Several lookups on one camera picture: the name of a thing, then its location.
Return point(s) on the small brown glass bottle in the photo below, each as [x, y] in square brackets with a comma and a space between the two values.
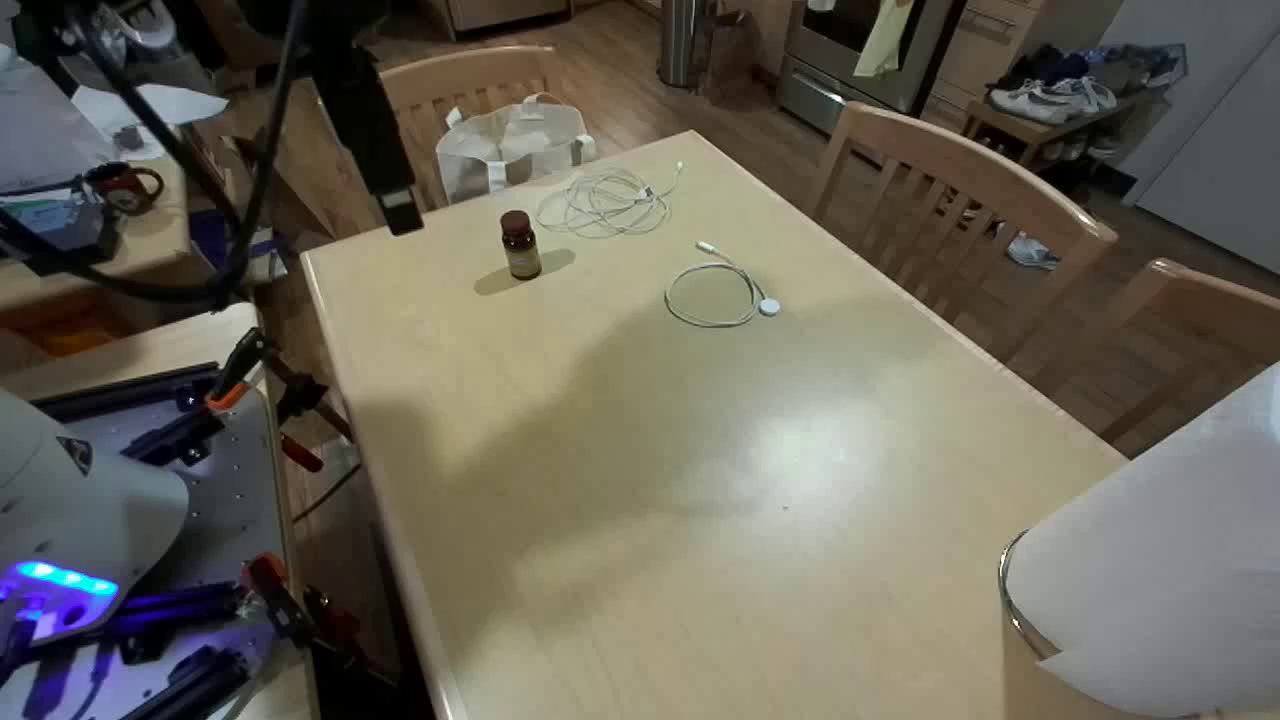
[521, 245]

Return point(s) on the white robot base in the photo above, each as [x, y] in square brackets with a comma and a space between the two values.
[80, 525]

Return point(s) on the wooden chair near middle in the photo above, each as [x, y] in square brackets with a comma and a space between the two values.
[937, 214]

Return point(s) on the wooden chair with bag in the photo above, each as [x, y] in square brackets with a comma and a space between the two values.
[481, 76]

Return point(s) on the white sneakers on rack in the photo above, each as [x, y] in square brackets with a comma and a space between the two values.
[1052, 103]

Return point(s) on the wooden chair far side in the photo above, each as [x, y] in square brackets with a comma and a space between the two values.
[1223, 328]

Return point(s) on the white lamp shade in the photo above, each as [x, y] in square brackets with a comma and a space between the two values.
[1158, 588]

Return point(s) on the wooden shoe rack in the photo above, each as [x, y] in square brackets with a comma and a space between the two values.
[1048, 150]

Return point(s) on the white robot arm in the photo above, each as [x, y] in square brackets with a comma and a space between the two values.
[320, 43]

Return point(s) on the white tote bag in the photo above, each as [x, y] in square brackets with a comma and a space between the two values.
[511, 145]

